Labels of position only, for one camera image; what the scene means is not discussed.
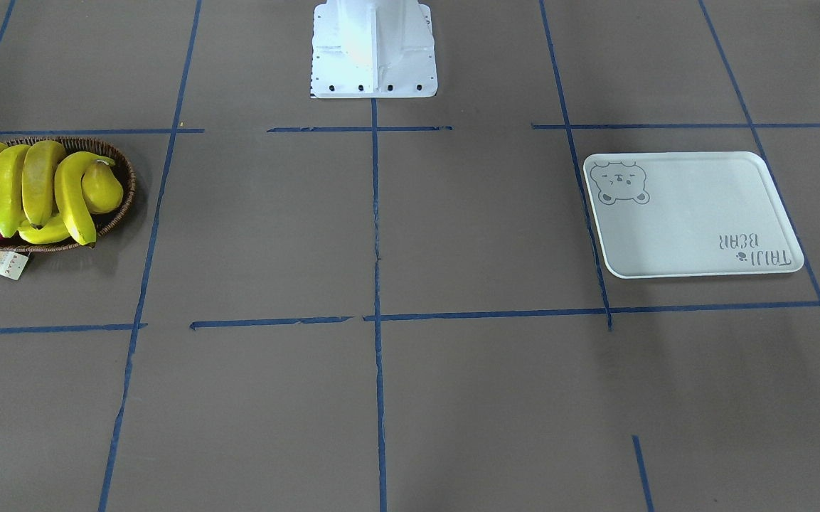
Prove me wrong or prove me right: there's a brown wicker basket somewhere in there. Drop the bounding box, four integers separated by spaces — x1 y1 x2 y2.
0 137 137 253

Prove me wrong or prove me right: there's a paper tag on basket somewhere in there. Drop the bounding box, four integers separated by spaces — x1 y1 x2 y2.
0 252 30 281

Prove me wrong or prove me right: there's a white bear tray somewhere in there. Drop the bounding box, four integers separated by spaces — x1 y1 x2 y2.
582 151 805 279

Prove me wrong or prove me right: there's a yellow star fruit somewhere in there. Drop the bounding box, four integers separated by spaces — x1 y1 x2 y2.
18 213 71 245

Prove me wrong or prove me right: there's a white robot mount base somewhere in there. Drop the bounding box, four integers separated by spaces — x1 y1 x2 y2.
310 1 438 98

